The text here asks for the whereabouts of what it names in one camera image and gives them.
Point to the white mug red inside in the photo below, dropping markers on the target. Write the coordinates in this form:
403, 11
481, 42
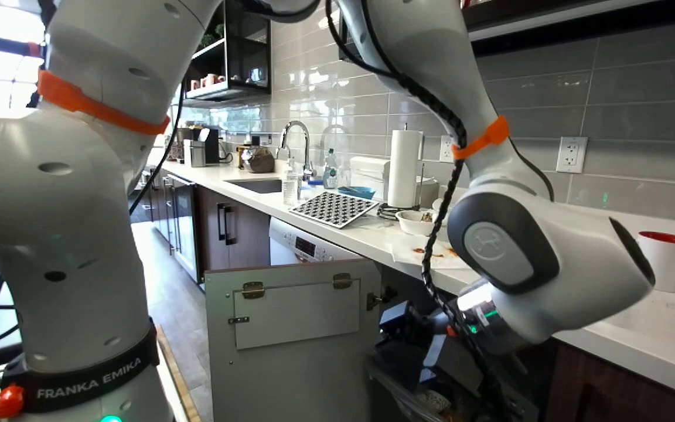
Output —
668, 262

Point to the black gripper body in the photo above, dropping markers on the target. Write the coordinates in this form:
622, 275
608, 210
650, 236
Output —
432, 353

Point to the open cabinet door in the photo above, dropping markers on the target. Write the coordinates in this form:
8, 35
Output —
274, 353

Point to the chrome faucet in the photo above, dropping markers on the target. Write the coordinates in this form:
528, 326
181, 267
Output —
296, 130

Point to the steel sink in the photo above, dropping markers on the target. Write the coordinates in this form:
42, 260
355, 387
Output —
257, 187

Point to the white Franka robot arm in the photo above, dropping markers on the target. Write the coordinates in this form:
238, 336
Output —
64, 236

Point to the white bowl with food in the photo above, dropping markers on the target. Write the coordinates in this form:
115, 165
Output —
415, 221

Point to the black white checkerboard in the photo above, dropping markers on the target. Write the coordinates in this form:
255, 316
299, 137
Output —
334, 210

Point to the white paper towel roll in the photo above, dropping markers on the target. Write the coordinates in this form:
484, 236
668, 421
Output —
403, 168

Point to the white rectangular container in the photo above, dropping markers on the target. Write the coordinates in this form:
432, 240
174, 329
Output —
369, 175

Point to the dark wall cabinet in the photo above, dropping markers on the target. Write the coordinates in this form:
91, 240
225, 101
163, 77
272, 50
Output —
587, 19

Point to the grey trash bin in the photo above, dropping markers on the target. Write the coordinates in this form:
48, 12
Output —
399, 394

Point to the white wall outlet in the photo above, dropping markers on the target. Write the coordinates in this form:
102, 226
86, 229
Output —
569, 153

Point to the dark coffee pot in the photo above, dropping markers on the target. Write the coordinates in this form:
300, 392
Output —
257, 159

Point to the steel dishwasher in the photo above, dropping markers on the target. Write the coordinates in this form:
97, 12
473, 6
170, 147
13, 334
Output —
299, 246

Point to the black wall shelf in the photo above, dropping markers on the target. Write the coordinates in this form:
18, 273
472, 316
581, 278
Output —
235, 49

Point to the tall clear bottle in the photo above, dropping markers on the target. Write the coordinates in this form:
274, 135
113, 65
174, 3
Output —
336, 153

